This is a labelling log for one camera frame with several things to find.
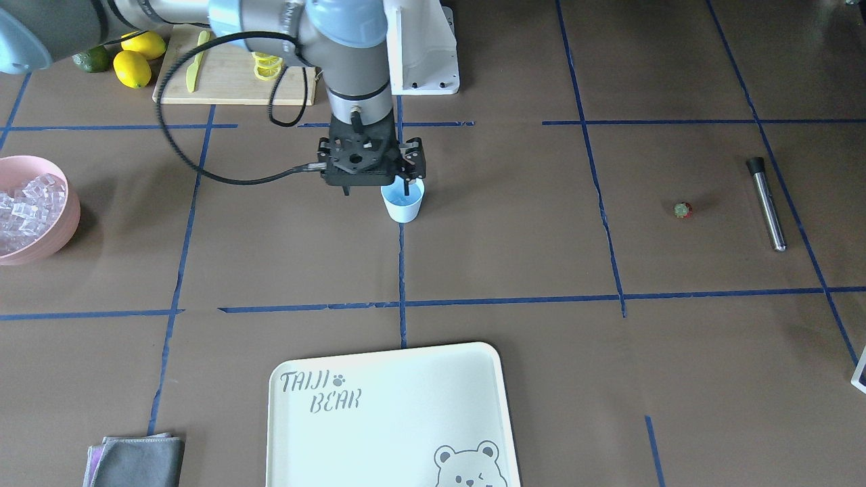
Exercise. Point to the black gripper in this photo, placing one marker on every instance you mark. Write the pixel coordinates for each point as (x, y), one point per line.
(412, 161)

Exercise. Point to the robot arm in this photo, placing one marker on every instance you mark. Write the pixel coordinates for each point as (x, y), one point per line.
(345, 40)

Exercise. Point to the light blue cup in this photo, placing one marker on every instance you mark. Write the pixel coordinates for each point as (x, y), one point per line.
(402, 211)

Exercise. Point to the pile of ice cubes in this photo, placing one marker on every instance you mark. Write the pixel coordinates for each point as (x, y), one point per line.
(29, 210)

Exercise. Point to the lemon slices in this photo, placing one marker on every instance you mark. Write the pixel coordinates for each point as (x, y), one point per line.
(266, 67)

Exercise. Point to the bamboo cutting board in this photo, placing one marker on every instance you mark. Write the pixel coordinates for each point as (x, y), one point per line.
(226, 77)

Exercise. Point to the yellow plastic knife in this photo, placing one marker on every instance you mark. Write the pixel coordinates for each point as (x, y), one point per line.
(192, 71)

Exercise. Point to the cream bear tray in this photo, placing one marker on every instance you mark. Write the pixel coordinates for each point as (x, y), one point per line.
(429, 416)

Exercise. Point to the lemon near board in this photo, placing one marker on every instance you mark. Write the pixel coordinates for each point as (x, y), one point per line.
(148, 43)

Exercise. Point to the green avocado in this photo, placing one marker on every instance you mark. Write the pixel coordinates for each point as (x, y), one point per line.
(94, 60)

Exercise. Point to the red strawberry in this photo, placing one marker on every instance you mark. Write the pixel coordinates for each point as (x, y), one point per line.
(682, 210)

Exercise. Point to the pink bowl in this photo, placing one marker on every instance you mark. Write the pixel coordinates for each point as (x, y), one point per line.
(16, 170)

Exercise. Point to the grey folded cloth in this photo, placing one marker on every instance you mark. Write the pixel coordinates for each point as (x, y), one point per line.
(154, 460)

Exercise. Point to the steel muddler black tip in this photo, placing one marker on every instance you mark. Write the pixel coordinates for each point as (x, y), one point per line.
(758, 172)

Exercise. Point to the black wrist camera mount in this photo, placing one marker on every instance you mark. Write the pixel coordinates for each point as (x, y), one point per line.
(410, 160)

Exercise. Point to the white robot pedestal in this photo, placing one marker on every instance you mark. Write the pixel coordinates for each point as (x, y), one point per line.
(422, 48)

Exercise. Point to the white wire cup rack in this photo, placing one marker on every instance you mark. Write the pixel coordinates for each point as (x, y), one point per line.
(858, 376)

